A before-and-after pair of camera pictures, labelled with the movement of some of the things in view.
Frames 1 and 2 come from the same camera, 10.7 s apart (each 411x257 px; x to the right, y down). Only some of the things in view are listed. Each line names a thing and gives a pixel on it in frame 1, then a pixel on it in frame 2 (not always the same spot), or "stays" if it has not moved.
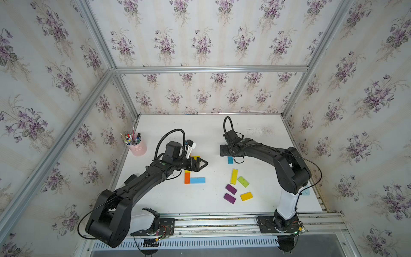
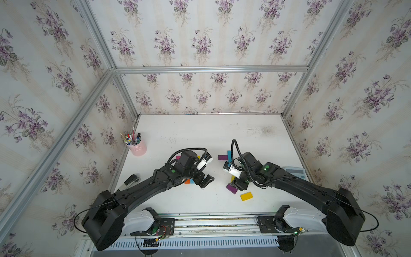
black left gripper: (196, 164) → (205, 182)
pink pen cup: (138, 149) stays
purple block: (229, 198) → (231, 188)
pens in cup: (133, 139) stays
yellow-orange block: (246, 196) stays
